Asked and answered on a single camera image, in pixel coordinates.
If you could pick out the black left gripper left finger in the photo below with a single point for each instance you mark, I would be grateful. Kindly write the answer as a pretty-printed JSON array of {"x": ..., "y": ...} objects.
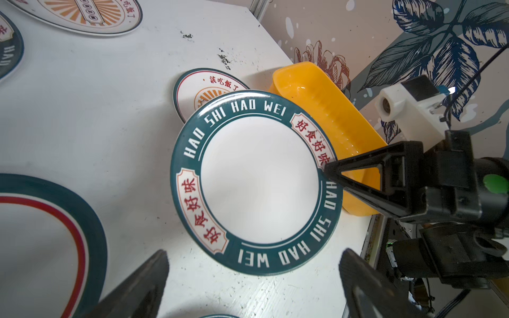
[{"x": 140, "y": 294}]

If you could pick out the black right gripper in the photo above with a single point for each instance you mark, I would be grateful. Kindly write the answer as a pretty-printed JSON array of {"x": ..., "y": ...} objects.
[{"x": 455, "y": 186}]

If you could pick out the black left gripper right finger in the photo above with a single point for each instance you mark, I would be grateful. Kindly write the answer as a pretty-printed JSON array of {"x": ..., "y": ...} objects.
[{"x": 370, "y": 294}]

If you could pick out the white flower motif plate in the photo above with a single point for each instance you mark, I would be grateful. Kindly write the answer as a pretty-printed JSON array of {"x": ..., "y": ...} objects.
[{"x": 219, "y": 316}]

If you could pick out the green rim red ring plate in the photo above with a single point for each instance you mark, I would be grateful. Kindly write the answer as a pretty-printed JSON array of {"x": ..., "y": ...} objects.
[{"x": 53, "y": 250}]

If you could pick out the green lettered rim plate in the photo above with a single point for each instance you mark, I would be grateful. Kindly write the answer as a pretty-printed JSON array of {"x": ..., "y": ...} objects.
[
  {"x": 12, "y": 46},
  {"x": 248, "y": 182}
]

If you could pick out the orange sunburst plate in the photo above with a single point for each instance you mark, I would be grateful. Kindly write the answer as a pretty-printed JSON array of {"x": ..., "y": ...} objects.
[
  {"x": 197, "y": 87},
  {"x": 104, "y": 18}
]

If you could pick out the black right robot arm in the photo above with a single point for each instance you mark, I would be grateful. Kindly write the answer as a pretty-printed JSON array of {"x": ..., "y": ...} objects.
[{"x": 464, "y": 256}]

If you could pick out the yellow plastic bin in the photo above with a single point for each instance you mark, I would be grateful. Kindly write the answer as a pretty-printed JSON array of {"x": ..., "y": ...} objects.
[{"x": 306, "y": 85}]

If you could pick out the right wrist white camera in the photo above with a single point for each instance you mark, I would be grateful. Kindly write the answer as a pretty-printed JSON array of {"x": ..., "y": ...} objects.
[{"x": 413, "y": 106}]

